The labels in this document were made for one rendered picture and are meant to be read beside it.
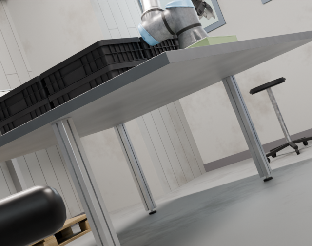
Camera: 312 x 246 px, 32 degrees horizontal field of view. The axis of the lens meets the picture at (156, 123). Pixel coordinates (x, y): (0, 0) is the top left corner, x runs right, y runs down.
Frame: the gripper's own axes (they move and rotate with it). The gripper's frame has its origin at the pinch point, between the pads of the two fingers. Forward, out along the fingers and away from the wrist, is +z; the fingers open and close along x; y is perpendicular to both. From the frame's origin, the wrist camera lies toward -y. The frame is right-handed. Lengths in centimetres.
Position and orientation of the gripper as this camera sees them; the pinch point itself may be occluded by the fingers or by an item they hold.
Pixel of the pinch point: (210, 15)
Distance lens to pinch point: 323.7
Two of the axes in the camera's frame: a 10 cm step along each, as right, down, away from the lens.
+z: 5.9, 5.1, 6.2
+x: 6.6, 1.3, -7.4
